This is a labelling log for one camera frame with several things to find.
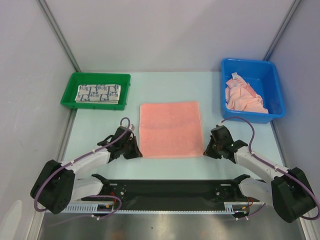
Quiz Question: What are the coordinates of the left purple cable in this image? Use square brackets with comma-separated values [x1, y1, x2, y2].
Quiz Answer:
[33, 117, 133, 226]

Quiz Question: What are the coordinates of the left aluminium corner post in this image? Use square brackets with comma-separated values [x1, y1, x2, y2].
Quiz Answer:
[36, 0, 81, 72]

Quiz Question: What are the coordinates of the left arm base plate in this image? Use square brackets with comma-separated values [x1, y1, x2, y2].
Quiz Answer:
[81, 178, 128, 202]

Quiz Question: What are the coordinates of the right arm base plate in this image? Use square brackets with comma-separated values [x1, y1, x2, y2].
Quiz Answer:
[214, 184, 248, 202]

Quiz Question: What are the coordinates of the light pink towel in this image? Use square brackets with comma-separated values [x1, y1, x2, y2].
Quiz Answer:
[225, 72, 269, 114]

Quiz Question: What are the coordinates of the green plastic tray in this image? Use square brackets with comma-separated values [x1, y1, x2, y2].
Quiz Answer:
[60, 72, 131, 111]

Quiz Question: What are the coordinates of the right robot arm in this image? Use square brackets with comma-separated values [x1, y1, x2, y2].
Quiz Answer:
[203, 125, 320, 223]

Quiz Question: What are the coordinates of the right aluminium corner post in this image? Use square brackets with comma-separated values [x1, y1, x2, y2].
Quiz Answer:
[263, 0, 304, 61]

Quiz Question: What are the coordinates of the blue plastic bin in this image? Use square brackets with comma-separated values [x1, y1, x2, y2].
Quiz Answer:
[220, 58, 286, 124]

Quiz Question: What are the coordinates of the aluminium corner post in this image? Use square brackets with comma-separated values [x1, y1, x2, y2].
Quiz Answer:
[263, 0, 304, 61]
[36, 0, 81, 72]

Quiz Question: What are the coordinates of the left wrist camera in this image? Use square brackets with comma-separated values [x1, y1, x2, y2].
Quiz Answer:
[129, 124, 136, 132]

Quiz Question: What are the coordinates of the grey cable duct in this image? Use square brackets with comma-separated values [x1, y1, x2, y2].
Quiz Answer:
[61, 200, 247, 214]

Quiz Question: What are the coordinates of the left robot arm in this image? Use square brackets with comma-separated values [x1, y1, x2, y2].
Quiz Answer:
[30, 125, 143, 214]

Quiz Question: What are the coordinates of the aluminium front rail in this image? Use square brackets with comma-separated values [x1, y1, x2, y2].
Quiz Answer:
[34, 182, 310, 205]

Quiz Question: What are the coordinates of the blue white patterned towel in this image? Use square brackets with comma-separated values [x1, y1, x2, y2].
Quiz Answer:
[75, 84, 122, 104]

